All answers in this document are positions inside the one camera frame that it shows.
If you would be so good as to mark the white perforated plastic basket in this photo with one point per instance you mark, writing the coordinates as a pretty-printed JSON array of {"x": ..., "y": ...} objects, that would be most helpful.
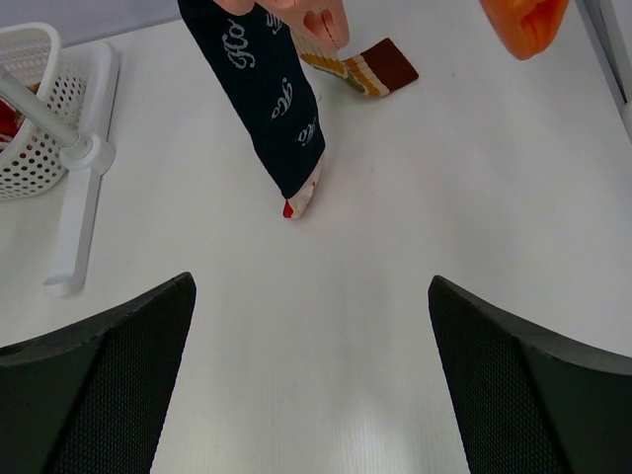
[{"x": 33, "y": 53}]

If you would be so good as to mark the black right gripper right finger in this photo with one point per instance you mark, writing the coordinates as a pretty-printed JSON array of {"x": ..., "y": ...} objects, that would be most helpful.
[{"x": 527, "y": 399}]

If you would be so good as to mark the pink round clip hanger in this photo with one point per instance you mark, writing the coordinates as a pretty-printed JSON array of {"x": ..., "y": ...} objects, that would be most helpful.
[{"x": 524, "y": 27}]

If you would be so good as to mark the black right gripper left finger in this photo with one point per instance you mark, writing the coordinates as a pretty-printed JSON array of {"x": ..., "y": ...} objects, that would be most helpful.
[{"x": 92, "y": 397}]

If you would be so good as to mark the navy sock red toe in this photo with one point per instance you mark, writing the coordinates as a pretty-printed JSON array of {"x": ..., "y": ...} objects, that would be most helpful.
[{"x": 255, "y": 61}]

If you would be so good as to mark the silver white clothes rack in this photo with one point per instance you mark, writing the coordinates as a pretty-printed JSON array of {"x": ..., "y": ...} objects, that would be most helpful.
[{"x": 86, "y": 155}]

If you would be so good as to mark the beige striped ribbed sock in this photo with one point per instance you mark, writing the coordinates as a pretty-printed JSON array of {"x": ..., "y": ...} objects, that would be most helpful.
[{"x": 376, "y": 72}]

